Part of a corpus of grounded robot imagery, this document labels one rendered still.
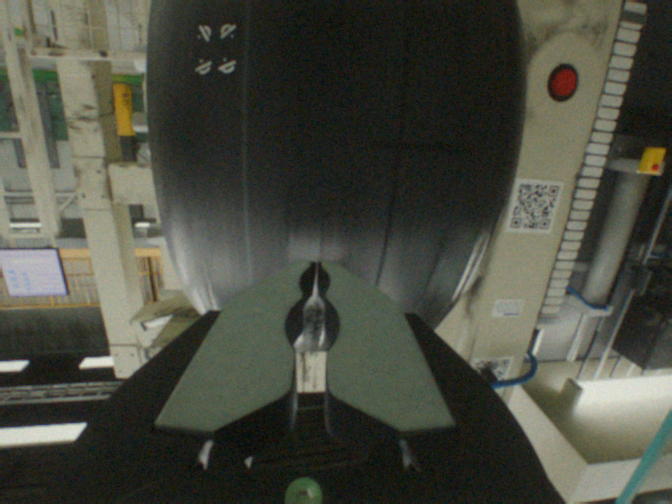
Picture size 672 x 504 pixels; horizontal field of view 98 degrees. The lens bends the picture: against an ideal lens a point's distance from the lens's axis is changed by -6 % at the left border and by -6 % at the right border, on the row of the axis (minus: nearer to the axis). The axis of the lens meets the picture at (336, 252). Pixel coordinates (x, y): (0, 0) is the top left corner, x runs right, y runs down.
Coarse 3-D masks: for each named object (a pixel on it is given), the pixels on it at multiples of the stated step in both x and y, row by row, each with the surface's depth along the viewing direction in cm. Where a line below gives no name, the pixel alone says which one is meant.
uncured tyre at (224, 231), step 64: (192, 0) 18; (256, 0) 17; (320, 0) 18; (384, 0) 18; (448, 0) 19; (512, 0) 21; (256, 64) 18; (320, 64) 18; (384, 64) 19; (448, 64) 19; (512, 64) 20; (192, 128) 19; (256, 128) 18; (320, 128) 19; (384, 128) 19; (448, 128) 20; (512, 128) 22; (192, 192) 20; (256, 192) 20; (320, 192) 20; (384, 192) 21; (448, 192) 21; (192, 256) 23; (256, 256) 22; (320, 256) 22; (384, 256) 23; (448, 256) 23; (320, 320) 27
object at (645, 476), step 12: (660, 432) 44; (660, 444) 44; (648, 456) 46; (660, 456) 45; (636, 468) 47; (648, 468) 46; (660, 468) 44; (636, 480) 47; (648, 480) 46; (660, 480) 44; (624, 492) 49; (636, 492) 48; (648, 492) 46; (660, 492) 44
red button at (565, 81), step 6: (558, 72) 37; (564, 72) 37; (570, 72) 37; (558, 78) 37; (564, 78) 37; (570, 78) 37; (552, 84) 38; (558, 84) 37; (564, 84) 37; (570, 84) 38; (558, 90) 38; (564, 90) 38; (570, 90) 38
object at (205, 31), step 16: (224, 16) 17; (240, 16) 17; (208, 32) 17; (224, 32) 17; (240, 32) 17; (192, 48) 18; (208, 48) 18; (224, 48) 17; (192, 64) 18; (208, 64) 18; (224, 64) 18; (192, 80) 18; (208, 80) 18; (224, 80) 18
